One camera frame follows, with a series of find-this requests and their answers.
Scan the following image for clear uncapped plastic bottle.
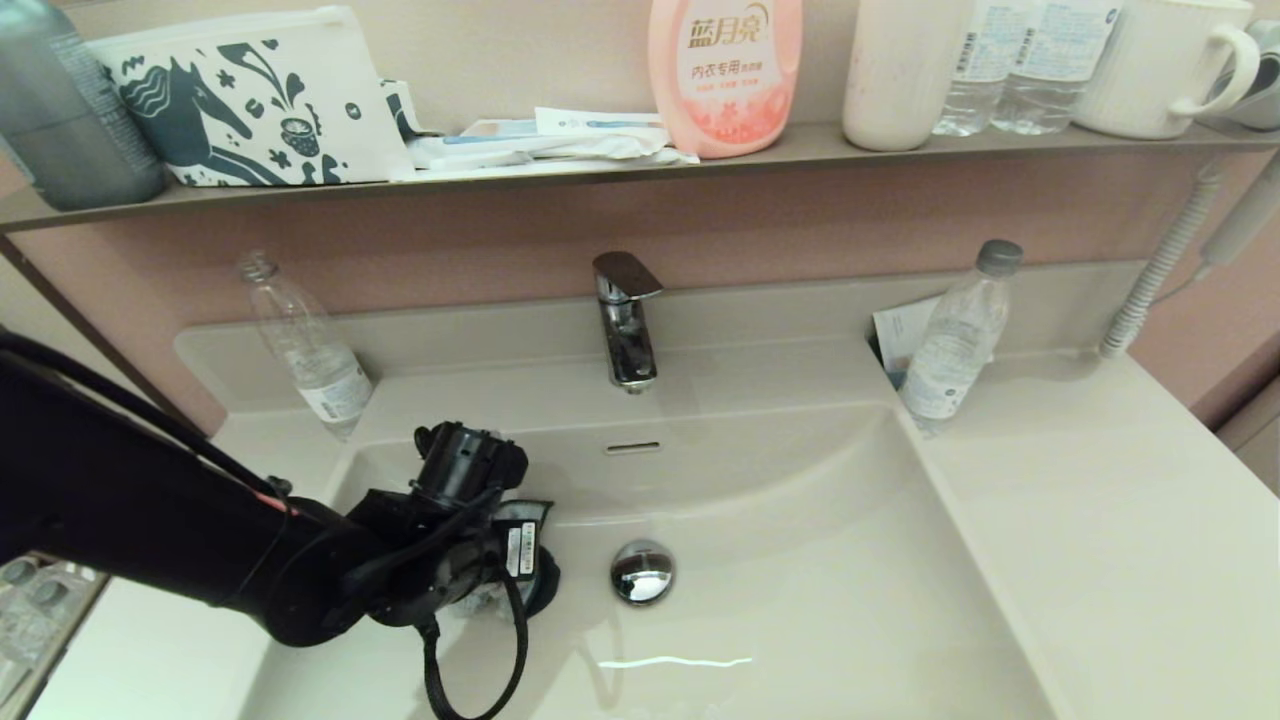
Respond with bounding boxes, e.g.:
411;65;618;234
238;250;376;441

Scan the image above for grey cylindrical bottle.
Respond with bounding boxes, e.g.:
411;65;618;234
0;0;168;211

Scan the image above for crumpled white plastic packet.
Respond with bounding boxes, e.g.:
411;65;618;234
408;127;699;172

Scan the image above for white plastic handle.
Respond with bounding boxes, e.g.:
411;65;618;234
1198;150;1280;284

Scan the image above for white paper card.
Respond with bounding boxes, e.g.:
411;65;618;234
872;297;996;391

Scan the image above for white blue toothbrush packet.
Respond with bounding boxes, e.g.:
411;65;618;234
535;106;668;136

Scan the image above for white ceramic sink vanity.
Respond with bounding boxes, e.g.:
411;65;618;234
25;262;1280;720

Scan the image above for white ribbed mug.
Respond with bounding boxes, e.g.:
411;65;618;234
1072;0;1261;140

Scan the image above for clear bottle with grey cap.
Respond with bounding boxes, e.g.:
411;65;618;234
898;239;1024;436

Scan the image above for chrome sink faucet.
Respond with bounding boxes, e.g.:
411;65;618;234
592;251;665;393

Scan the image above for grey wall shelf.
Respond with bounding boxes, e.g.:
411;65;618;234
0;121;1280;234

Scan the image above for small white patterned box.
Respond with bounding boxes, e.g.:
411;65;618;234
382;80;443;141

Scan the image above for cream tumbler cup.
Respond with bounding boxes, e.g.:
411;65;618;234
842;0;976;152

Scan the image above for white pouch with horse print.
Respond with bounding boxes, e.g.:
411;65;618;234
88;6;416;188

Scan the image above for clear labelled water bottle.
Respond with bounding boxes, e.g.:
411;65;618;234
992;0;1121;135
932;0;1041;137

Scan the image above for pink laundry detergent bottle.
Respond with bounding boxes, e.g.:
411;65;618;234
648;0;804;159

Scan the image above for blue grey fleece cloth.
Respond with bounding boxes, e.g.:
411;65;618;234
455;545;563;623

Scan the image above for grey hair dryer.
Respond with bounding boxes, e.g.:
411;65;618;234
1210;20;1280;132

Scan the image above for clear plastic wrapped items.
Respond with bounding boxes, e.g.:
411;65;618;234
0;560;106;696

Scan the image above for chrome drain stopper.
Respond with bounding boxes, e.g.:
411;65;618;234
611;540;676;606

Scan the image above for white coiled cord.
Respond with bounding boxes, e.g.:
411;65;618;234
1098;165;1221;359

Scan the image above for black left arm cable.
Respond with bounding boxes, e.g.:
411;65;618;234
420;560;531;720

